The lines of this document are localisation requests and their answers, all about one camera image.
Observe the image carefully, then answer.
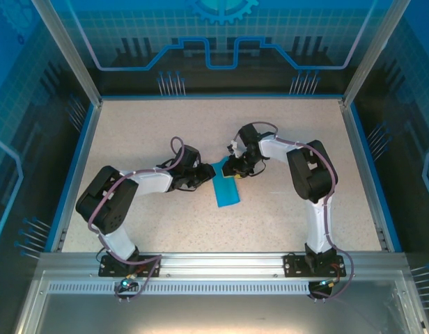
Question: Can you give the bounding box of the grey metal sheet panel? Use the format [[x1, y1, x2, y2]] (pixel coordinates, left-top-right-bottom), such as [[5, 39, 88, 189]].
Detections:
[[15, 269, 428, 334]]

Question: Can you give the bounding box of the thin black right gripper wire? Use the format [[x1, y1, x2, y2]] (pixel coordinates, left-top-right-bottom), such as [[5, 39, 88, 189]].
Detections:
[[247, 154, 272, 178]]

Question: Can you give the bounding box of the thin black gripper wire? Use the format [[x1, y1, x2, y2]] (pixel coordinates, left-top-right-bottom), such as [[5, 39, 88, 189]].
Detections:
[[247, 154, 272, 178], [175, 180, 201, 193]]

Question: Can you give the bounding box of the thin black left gripper wire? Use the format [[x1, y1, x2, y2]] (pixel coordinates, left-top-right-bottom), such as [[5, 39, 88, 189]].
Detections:
[[175, 180, 201, 193]]

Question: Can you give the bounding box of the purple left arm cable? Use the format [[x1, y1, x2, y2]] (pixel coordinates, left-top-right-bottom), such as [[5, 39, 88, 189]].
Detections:
[[87, 136, 186, 303]]

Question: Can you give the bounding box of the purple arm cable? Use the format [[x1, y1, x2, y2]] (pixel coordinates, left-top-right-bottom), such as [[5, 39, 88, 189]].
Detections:
[[254, 120, 357, 300], [87, 136, 186, 303]]

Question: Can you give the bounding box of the aluminium rear table rail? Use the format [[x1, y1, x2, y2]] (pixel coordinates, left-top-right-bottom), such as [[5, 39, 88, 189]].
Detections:
[[99, 93, 345, 102]]

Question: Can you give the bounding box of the aluminium table rail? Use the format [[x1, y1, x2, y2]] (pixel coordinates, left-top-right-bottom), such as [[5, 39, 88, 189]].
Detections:
[[339, 99, 405, 253], [99, 93, 345, 102], [49, 100, 104, 254]]

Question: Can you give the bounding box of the aluminium mounting rail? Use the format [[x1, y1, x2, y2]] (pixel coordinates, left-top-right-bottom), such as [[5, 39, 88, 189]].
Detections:
[[36, 250, 410, 281]]

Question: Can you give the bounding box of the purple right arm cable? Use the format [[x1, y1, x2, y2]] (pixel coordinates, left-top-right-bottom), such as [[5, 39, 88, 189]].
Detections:
[[254, 120, 357, 300]]

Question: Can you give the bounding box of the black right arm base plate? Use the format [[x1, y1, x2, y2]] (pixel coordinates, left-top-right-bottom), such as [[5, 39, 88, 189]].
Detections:
[[282, 253, 345, 278]]

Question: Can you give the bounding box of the slotted grey cable duct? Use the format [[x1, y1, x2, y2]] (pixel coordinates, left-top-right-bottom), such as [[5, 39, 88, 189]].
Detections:
[[46, 281, 320, 296]]

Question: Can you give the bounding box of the aluminium left table rail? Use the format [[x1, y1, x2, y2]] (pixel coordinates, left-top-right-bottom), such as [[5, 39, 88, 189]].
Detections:
[[49, 100, 104, 254]]

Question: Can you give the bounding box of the aluminium right table rail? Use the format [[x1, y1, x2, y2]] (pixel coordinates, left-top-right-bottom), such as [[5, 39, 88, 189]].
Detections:
[[339, 99, 405, 253]]

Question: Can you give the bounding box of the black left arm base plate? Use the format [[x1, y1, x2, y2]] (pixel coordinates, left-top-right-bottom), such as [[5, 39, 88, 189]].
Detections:
[[97, 254, 163, 278]]

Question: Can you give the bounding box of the left cable connector with light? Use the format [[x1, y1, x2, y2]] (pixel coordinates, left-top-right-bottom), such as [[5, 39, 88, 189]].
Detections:
[[115, 274, 139, 295]]

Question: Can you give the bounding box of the cable connector with light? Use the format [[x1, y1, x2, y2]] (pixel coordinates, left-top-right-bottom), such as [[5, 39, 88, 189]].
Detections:
[[115, 274, 139, 295], [310, 278, 341, 300]]

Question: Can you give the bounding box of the right cable connector with light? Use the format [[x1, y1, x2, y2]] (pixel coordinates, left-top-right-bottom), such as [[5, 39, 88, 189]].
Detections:
[[310, 278, 341, 300]]

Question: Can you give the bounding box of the aluminium right frame post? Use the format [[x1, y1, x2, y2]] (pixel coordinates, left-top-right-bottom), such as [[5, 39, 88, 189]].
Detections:
[[341, 0, 412, 108]]

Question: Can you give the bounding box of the aluminium frame post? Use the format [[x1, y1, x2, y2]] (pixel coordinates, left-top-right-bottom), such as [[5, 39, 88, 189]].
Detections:
[[30, 0, 104, 107], [341, 0, 412, 108]]

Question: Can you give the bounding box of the aluminium left frame post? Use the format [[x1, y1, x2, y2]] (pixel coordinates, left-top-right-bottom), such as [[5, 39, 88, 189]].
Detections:
[[30, 0, 104, 107]]

